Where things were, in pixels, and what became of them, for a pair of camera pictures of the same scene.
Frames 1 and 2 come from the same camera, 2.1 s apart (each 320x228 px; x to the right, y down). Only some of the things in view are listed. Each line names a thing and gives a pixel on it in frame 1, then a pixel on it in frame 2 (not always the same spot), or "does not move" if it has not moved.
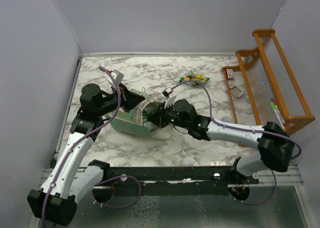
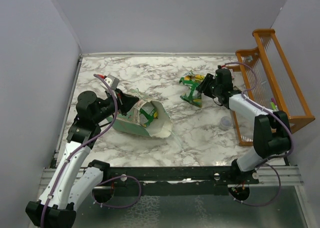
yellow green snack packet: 190,76 does not move
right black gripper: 158,117 to 202,87
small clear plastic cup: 226,118 does not move
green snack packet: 148,109 to 191,81
